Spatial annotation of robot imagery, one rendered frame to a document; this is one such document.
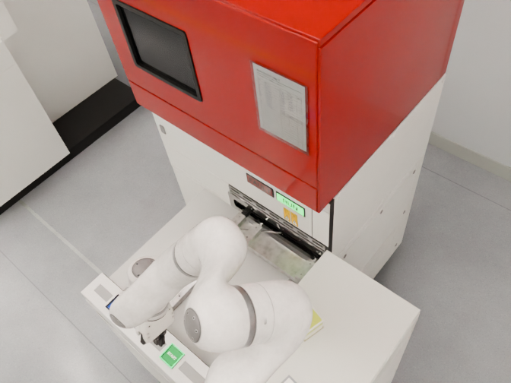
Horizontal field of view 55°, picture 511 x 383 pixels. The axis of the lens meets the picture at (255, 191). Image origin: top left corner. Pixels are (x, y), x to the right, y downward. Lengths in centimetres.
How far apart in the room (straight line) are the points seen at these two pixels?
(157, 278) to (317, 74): 54
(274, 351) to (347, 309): 73
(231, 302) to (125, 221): 236
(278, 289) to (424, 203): 225
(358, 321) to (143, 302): 72
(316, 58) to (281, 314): 51
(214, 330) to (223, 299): 5
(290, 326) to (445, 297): 196
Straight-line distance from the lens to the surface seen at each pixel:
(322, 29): 103
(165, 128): 193
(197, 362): 156
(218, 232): 87
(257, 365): 88
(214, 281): 78
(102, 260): 300
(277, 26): 106
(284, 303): 82
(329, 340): 154
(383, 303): 160
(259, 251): 177
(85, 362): 277
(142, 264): 119
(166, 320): 135
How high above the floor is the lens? 241
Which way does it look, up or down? 53 degrees down
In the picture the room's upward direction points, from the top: 9 degrees counter-clockwise
